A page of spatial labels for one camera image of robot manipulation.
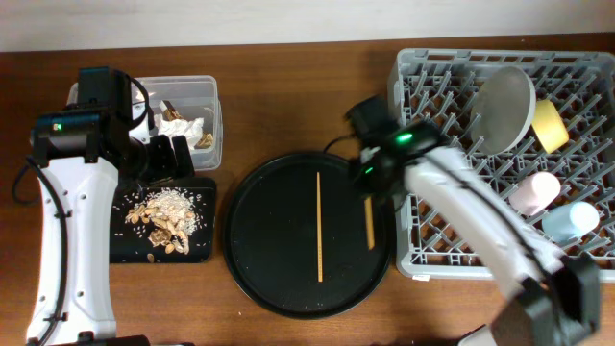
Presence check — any pink cup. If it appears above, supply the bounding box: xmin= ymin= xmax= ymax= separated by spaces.
xmin=508 ymin=172 xmax=561 ymax=216

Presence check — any grey plate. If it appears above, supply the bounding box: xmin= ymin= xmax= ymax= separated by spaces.
xmin=470 ymin=66 xmax=536 ymax=155

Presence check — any clear plastic waste bin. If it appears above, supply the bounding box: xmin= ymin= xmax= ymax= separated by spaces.
xmin=65 ymin=75 xmax=225 ymax=172

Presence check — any grey dishwasher rack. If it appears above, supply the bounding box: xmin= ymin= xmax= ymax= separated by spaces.
xmin=388 ymin=48 xmax=614 ymax=283

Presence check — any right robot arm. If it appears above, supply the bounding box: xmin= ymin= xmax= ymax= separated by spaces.
xmin=345 ymin=96 xmax=602 ymax=346

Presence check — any brown food wrapper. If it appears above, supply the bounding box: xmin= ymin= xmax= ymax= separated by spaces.
xmin=160 ymin=100 xmax=214 ymax=150

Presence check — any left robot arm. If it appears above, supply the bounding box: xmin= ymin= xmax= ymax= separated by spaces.
xmin=26 ymin=67 xmax=195 ymax=345

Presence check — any blue cup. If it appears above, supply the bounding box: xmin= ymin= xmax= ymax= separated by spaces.
xmin=542 ymin=202 xmax=600 ymax=242

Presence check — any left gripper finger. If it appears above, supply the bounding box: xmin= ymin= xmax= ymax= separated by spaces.
xmin=172 ymin=136 xmax=195 ymax=178
xmin=147 ymin=135 xmax=177 ymax=182

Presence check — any round black serving tray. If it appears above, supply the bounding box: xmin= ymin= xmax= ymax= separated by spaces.
xmin=222 ymin=152 xmax=394 ymax=319

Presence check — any black rectangular tray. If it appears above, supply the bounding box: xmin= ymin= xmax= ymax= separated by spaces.
xmin=108 ymin=176 xmax=218 ymax=265

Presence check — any peanut shells and rice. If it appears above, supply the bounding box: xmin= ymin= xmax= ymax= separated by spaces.
xmin=112 ymin=186 xmax=209 ymax=264

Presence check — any wooden chopstick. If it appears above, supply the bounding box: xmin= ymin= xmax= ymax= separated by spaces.
xmin=316 ymin=172 xmax=324 ymax=283
xmin=364 ymin=197 xmax=375 ymax=251

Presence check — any yellow bowl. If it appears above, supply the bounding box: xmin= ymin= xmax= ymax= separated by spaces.
xmin=531 ymin=100 xmax=569 ymax=154

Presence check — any white napkin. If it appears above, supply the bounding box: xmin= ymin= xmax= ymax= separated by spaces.
xmin=154 ymin=114 xmax=204 ymax=150

